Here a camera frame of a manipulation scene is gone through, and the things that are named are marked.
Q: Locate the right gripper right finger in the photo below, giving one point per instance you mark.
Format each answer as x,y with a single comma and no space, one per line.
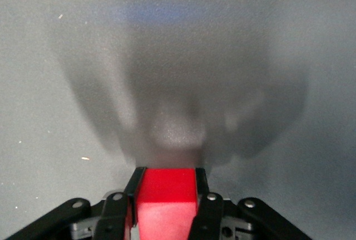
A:
208,212

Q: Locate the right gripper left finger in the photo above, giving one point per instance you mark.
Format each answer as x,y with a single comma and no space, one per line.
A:
111,212

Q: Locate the red cube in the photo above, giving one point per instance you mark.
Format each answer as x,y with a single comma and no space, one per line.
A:
167,190

